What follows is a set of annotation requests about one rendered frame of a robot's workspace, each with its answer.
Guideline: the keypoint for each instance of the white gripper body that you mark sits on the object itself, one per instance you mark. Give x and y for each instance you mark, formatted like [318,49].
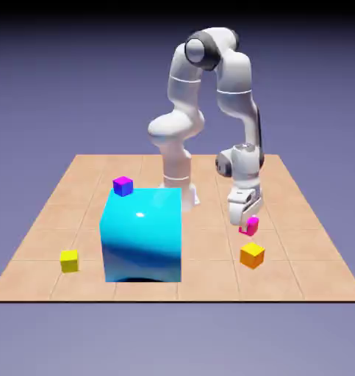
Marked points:
[239,210]

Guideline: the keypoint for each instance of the small pink cube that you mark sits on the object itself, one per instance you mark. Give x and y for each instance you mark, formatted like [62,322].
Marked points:
[252,226]

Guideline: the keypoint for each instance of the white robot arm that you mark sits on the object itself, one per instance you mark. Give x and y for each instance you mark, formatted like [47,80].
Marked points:
[183,88]

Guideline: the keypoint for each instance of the small orange cube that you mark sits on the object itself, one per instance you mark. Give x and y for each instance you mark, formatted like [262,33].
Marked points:
[252,255]

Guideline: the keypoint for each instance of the small purple cube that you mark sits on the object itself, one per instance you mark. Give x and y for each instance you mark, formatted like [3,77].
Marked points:
[122,186]

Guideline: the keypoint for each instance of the small yellow cube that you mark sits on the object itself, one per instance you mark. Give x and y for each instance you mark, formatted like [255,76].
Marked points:
[69,260]

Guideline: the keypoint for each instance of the large cyan box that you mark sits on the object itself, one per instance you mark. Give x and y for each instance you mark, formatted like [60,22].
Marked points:
[142,235]

